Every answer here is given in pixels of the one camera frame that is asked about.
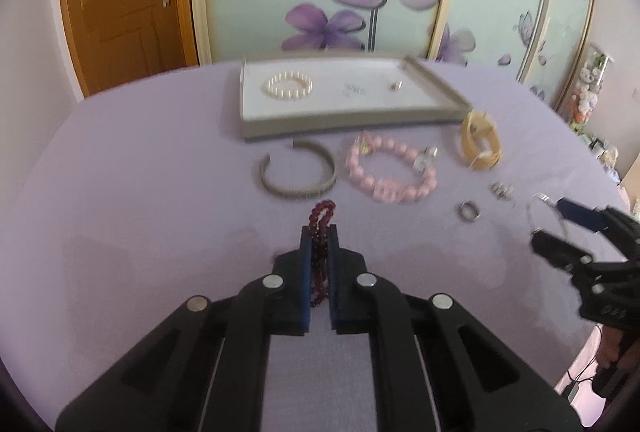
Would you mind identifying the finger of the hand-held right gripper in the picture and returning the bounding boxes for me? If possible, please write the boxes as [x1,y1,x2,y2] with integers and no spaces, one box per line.
[530,229,597,274]
[555,197,640,259]

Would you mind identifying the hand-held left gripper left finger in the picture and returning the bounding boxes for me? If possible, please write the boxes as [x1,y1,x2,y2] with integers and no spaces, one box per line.
[55,225,314,432]

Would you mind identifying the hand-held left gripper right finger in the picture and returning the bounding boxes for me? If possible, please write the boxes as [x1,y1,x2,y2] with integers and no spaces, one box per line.
[327,223,584,432]

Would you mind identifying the thin silver hoop bangle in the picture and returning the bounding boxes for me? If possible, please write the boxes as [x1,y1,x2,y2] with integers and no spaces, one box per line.
[524,193,571,243]

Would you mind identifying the dark red bead bracelet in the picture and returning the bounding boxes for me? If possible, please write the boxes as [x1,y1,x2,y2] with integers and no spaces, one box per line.
[307,201,337,309]

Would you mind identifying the silver cuff bangle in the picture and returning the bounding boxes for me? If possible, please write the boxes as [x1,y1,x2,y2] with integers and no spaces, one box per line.
[258,139,336,201]

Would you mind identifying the pink bead bracelet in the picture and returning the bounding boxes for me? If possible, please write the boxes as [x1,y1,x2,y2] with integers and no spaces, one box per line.
[346,131,440,206]

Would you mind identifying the yellow strap wristwatch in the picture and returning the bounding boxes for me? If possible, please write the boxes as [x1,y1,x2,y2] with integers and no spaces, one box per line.
[459,109,504,171]

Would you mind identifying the grey jewelry tray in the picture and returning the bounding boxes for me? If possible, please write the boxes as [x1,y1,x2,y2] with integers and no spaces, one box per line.
[239,55,474,142]

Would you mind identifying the person's right hand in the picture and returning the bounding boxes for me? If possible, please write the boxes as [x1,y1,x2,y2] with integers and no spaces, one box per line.
[599,324,640,376]

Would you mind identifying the small silver ear studs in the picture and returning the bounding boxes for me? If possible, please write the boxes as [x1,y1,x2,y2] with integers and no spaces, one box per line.
[489,181,516,203]

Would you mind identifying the plush toy bouquet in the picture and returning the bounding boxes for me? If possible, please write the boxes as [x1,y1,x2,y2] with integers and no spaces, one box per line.
[562,42,616,133]

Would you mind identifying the floral sliding door wardrobe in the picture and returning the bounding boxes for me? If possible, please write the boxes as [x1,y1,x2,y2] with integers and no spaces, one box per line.
[188,0,599,109]

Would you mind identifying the brown wooden door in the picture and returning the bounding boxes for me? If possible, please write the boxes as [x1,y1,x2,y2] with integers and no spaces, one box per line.
[58,0,199,98]

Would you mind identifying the silver ring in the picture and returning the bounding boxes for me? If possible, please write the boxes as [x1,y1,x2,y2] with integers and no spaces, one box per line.
[454,199,482,224]

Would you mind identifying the white pearl bracelet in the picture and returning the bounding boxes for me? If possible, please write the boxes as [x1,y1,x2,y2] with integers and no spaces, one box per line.
[262,71,315,102]

